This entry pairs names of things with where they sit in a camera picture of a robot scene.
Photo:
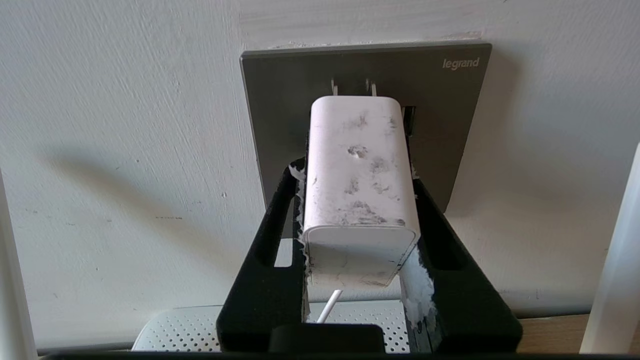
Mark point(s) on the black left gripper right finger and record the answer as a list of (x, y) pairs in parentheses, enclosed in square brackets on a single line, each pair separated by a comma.
[(465, 310)]

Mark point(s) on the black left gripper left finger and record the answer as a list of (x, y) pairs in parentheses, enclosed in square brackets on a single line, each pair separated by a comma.
[(260, 300)]

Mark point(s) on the white power adapter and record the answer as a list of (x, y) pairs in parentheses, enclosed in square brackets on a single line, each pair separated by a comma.
[(357, 175)]

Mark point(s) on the white router with antennas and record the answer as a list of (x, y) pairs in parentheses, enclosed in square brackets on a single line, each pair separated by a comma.
[(185, 330)]

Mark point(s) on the grey wall socket plate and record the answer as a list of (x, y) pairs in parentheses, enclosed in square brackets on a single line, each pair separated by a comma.
[(440, 125)]

